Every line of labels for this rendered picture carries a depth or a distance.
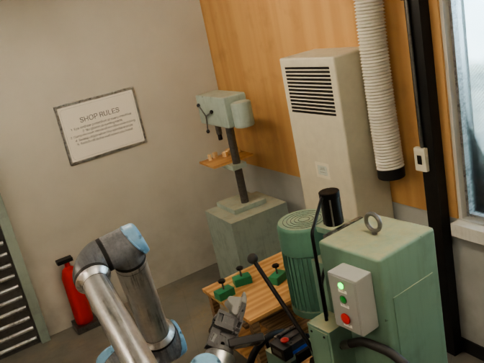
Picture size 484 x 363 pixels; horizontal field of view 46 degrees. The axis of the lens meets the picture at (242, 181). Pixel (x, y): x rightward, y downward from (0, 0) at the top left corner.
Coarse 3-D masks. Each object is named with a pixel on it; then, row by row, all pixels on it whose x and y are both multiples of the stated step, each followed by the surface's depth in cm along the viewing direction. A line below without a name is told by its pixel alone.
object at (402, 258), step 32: (352, 224) 164; (384, 224) 159; (416, 224) 155; (352, 256) 148; (384, 256) 142; (416, 256) 149; (384, 288) 143; (416, 288) 150; (384, 320) 146; (416, 320) 152; (416, 352) 154
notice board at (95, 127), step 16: (96, 96) 439; (112, 96) 445; (128, 96) 452; (64, 112) 429; (80, 112) 435; (96, 112) 441; (112, 112) 447; (128, 112) 454; (64, 128) 430; (80, 128) 436; (96, 128) 443; (112, 128) 449; (128, 128) 456; (64, 144) 433; (80, 144) 438; (96, 144) 445; (112, 144) 451; (128, 144) 458; (80, 160) 440
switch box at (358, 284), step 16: (336, 272) 147; (352, 272) 145; (368, 272) 144; (336, 288) 147; (352, 288) 142; (368, 288) 144; (336, 304) 150; (352, 304) 144; (368, 304) 145; (336, 320) 152; (352, 320) 146; (368, 320) 145
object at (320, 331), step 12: (312, 324) 159; (324, 324) 158; (336, 324) 157; (312, 336) 161; (324, 336) 156; (336, 336) 156; (348, 336) 158; (312, 348) 163; (324, 348) 158; (336, 348) 156; (324, 360) 160; (336, 360) 157; (348, 360) 160
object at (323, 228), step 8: (320, 192) 164; (328, 192) 163; (336, 192) 162; (328, 200) 162; (336, 200) 163; (328, 208) 163; (336, 208) 163; (328, 216) 164; (336, 216) 164; (320, 224) 168; (328, 224) 165; (336, 224) 164; (320, 232) 167
